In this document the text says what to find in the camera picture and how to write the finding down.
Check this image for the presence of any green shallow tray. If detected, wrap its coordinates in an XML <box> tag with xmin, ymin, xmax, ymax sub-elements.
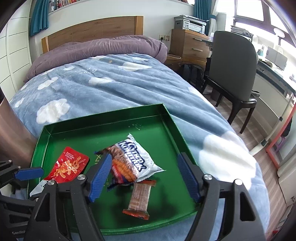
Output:
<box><xmin>31</xmin><ymin>104</ymin><xmax>198</xmax><ymax>235</ymax></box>

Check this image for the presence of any red snack packet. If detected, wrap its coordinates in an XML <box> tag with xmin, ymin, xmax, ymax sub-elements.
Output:
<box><xmin>30</xmin><ymin>147</ymin><xmax>89</xmax><ymax>197</ymax></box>

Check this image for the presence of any white blue cookie bag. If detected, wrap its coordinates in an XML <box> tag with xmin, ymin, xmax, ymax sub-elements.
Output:
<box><xmin>95</xmin><ymin>134</ymin><xmax>164</xmax><ymax>190</ymax></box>

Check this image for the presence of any blue cloud pattern blanket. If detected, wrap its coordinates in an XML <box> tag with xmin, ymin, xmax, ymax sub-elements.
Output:
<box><xmin>10</xmin><ymin>53</ymin><xmax>270</xmax><ymax>240</ymax></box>

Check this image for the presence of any orange wafer bar packet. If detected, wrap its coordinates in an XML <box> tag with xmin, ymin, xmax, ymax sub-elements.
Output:
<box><xmin>122</xmin><ymin>180</ymin><xmax>157</xmax><ymax>220</ymax></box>

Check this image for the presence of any dark grey chair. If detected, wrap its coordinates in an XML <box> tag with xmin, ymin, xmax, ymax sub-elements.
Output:
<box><xmin>201</xmin><ymin>31</ymin><xmax>258</xmax><ymax>133</ymax></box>

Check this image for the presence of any white wardrobe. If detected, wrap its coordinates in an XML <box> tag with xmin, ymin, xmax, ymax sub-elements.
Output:
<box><xmin>1</xmin><ymin>8</ymin><xmax>32</xmax><ymax>100</ymax></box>

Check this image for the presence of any white desk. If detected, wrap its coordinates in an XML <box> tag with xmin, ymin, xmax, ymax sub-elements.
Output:
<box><xmin>250</xmin><ymin>60</ymin><xmax>295</xmax><ymax>155</ymax></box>

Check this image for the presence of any wooden drawer cabinet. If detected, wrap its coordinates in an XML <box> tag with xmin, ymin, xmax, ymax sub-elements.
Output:
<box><xmin>170</xmin><ymin>29</ymin><xmax>210</xmax><ymax>62</ymax></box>

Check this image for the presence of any purple duvet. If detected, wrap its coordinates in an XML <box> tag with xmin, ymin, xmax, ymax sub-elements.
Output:
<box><xmin>23</xmin><ymin>35</ymin><xmax>168</xmax><ymax>83</ymax></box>

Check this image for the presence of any teal curtain left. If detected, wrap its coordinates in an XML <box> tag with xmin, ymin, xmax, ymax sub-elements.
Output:
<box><xmin>29</xmin><ymin>0</ymin><xmax>50</xmax><ymax>37</ymax></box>

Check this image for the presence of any teal curtain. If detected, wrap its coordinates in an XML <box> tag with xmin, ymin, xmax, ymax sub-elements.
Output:
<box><xmin>194</xmin><ymin>0</ymin><xmax>216</xmax><ymax>21</ymax></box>
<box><xmin>29</xmin><ymin>0</ymin><xmax>50</xmax><ymax>37</ymax></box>

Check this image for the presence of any wooden headboard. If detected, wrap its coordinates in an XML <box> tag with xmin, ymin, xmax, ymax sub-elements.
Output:
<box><xmin>41</xmin><ymin>16</ymin><xmax>144</xmax><ymax>53</ymax></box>

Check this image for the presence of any grey printer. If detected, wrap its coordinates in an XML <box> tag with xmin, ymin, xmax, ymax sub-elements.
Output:
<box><xmin>174</xmin><ymin>15</ymin><xmax>207</xmax><ymax>34</ymax></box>

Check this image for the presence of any teal curtain right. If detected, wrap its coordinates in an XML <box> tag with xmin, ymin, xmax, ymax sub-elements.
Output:
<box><xmin>194</xmin><ymin>0</ymin><xmax>216</xmax><ymax>21</ymax></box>

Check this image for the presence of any wall power socket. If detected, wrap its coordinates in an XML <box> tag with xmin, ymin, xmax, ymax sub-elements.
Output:
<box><xmin>159</xmin><ymin>35</ymin><xmax>170</xmax><ymax>42</ymax></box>

